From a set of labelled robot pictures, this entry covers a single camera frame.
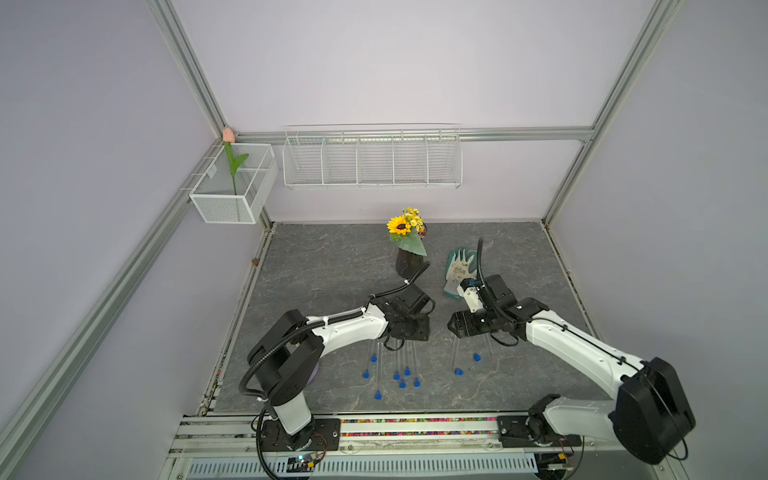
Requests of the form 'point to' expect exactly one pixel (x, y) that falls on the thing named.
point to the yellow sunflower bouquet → (408, 230)
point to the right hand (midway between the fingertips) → (458, 321)
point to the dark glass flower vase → (407, 263)
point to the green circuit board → (299, 464)
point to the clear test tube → (416, 375)
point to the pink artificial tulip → (234, 163)
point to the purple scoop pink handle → (314, 374)
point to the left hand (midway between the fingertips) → (423, 333)
